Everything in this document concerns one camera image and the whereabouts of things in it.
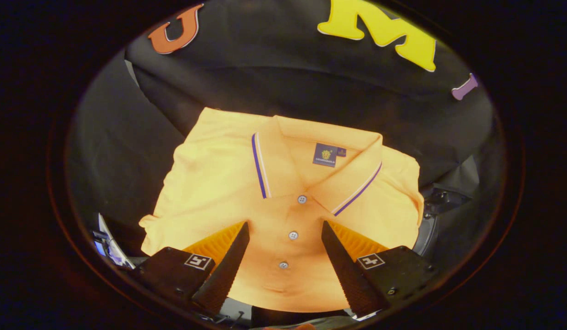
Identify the blue white object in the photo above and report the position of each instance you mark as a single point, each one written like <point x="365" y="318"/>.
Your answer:
<point x="111" y="243"/>

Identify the black backdrop cloth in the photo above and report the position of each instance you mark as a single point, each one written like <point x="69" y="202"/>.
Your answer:
<point x="265" y="68"/>

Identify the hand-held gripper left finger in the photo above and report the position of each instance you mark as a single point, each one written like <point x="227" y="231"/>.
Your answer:
<point x="219" y="279"/>

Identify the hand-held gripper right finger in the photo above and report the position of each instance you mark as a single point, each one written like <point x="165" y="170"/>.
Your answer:
<point x="350" y="275"/>

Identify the yellow polo shirt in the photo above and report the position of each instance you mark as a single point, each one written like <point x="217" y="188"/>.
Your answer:
<point x="219" y="183"/>

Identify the dark washing machine lid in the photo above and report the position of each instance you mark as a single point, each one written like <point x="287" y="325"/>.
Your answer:
<point x="448" y="201"/>

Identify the grey washing machine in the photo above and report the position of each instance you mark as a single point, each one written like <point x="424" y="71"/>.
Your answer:
<point x="425" y="233"/>

